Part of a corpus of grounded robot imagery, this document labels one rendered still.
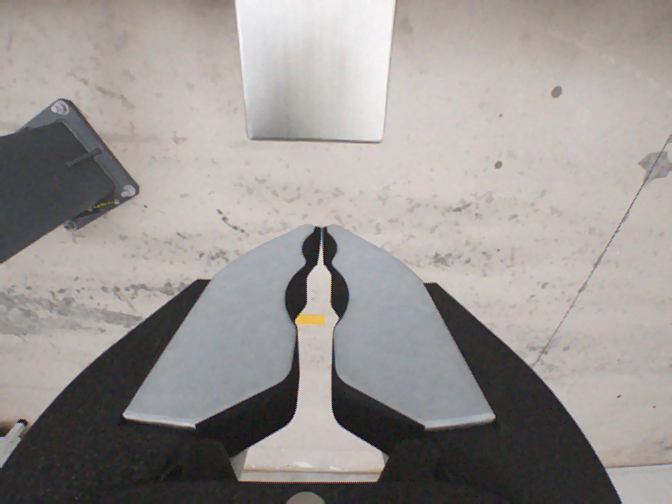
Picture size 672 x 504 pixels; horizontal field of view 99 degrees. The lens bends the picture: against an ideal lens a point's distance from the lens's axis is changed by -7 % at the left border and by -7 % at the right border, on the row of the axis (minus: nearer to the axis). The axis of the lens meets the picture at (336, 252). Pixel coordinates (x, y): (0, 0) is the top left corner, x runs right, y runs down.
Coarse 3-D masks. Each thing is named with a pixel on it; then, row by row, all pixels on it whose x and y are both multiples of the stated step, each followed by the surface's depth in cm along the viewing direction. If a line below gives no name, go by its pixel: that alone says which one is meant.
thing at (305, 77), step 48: (240, 0) 5; (288, 0) 5; (336, 0) 5; (384, 0) 5; (240, 48) 6; (288, 48) 6; (336, 48) 6; (384, 48) 6; (288, 96) 6; (336, 96) 6; (384, 96) 6
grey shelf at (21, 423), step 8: (16, 424) 163; (24, 424) 164; (16, 432) 160; (0, 440) 155; (8, 440) 155; (16, 440) 160; (0, 448) 151; (8, 448) 155; (0, 456) 150; (8, 456) 155; (0, 464) 150
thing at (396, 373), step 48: (336, 240) 10; (336, 288) 9; (384, 288) 8; (336, 336) 7; (384, 336) 7; (432, 336) 7; (336, 384) 6; (384, 384) 6; (432, 384) 6; (384, 432) 6
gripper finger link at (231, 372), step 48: (288, 240) 10; (240, 288) 8; (288, 288) 8; (192, 336) 6; (240, 336) 6; (288, 336) 7; (144, 384) 5; (192, 384) 5; (240, 384) 6; (288, 384) 6; (240, 432) 6
